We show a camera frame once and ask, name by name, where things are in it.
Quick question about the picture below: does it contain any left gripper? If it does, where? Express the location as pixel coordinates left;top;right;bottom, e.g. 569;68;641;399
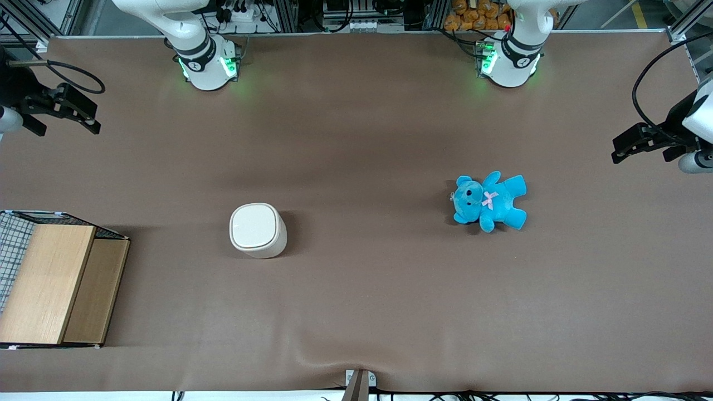
612;78;713;164

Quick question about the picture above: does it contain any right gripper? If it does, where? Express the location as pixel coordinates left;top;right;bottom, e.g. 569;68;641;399
0;47;102;137

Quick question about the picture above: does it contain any white trash can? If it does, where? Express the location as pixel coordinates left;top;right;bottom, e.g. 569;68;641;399
229;203;288;259

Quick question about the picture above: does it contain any wooden shelf rack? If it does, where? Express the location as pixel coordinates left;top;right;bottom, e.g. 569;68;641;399
0;210;130;349

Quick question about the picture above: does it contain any blue teddy bear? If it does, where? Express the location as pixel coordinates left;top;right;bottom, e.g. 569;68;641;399
451;171;528;233

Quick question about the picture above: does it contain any light wooden shelf board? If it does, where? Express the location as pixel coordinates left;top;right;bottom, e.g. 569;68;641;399
0;224;97;345

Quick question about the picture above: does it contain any brown wooden shelf board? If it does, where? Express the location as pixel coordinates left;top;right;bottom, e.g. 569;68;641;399
62;238;130;344

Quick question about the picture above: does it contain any white power strip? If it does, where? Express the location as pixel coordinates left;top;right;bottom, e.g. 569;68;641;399
222;4;269;24

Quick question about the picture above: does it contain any orange plush toys pile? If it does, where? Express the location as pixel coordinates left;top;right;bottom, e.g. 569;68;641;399
443;0;514;32

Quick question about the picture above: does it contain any brown table cloth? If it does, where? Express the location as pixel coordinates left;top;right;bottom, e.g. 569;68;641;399
0;31;713;393

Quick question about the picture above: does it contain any electronics control box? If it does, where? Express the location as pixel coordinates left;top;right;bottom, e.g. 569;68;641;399
322;0;406;32

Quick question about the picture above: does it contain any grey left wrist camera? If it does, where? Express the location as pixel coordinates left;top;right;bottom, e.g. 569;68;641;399
678;151;713;174

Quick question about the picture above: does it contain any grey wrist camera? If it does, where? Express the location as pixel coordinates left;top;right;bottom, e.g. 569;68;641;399
0;106;24;134
678;151;713;174

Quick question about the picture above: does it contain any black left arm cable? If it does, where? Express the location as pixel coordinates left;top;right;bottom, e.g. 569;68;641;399
632;32;713;143

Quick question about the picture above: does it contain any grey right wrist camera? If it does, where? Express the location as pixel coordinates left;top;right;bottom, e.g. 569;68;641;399
0;106;24;134

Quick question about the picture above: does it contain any aluminium frame profile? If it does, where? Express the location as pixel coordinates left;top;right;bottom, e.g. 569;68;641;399
666;0;713;44
0;0;84;52

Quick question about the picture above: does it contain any grey camera stand post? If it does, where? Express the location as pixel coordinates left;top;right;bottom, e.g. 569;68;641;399
341;369;377;401

